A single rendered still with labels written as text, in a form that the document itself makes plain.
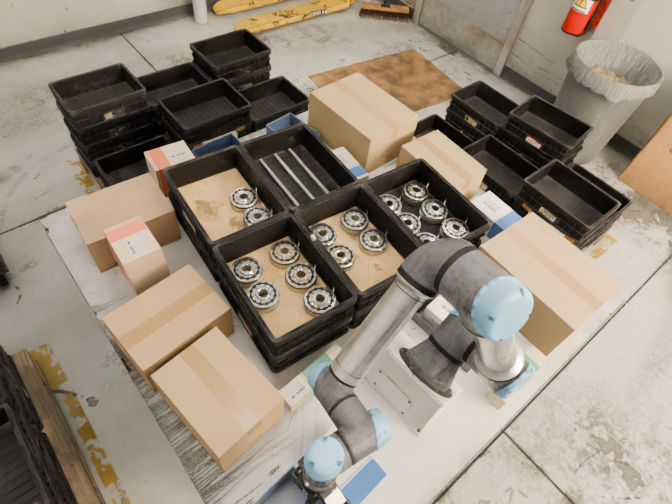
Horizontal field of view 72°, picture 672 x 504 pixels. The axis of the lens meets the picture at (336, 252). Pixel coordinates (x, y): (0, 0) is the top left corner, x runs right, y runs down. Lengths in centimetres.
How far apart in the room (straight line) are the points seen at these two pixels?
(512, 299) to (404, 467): 78
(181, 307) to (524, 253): 116
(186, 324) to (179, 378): 17
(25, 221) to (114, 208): 137
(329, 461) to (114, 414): 151
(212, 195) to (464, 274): 115
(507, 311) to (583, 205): 192
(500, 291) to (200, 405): 85
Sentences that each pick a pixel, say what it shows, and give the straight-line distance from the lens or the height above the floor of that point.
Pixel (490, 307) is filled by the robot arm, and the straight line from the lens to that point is 85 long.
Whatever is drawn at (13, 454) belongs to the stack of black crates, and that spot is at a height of 38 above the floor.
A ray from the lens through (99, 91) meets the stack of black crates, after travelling 302.
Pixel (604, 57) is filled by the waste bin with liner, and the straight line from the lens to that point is 395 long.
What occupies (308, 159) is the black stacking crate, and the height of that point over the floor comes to 83.
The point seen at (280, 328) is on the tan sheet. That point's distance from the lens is 146.
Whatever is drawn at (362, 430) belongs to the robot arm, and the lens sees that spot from 101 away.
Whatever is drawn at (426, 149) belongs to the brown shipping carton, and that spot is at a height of 86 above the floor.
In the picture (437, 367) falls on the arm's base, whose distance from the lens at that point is 131.
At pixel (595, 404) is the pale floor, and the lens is 271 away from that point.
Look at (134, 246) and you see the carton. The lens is 157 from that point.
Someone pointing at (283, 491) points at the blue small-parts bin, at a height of 77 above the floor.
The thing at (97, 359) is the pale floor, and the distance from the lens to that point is 247.
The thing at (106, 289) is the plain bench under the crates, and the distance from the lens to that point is 178.
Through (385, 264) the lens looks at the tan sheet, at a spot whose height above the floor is 83.
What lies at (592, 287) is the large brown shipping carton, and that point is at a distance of 179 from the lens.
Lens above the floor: 212
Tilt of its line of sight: 52 degrees down
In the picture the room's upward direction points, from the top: 10 degrees clockwise
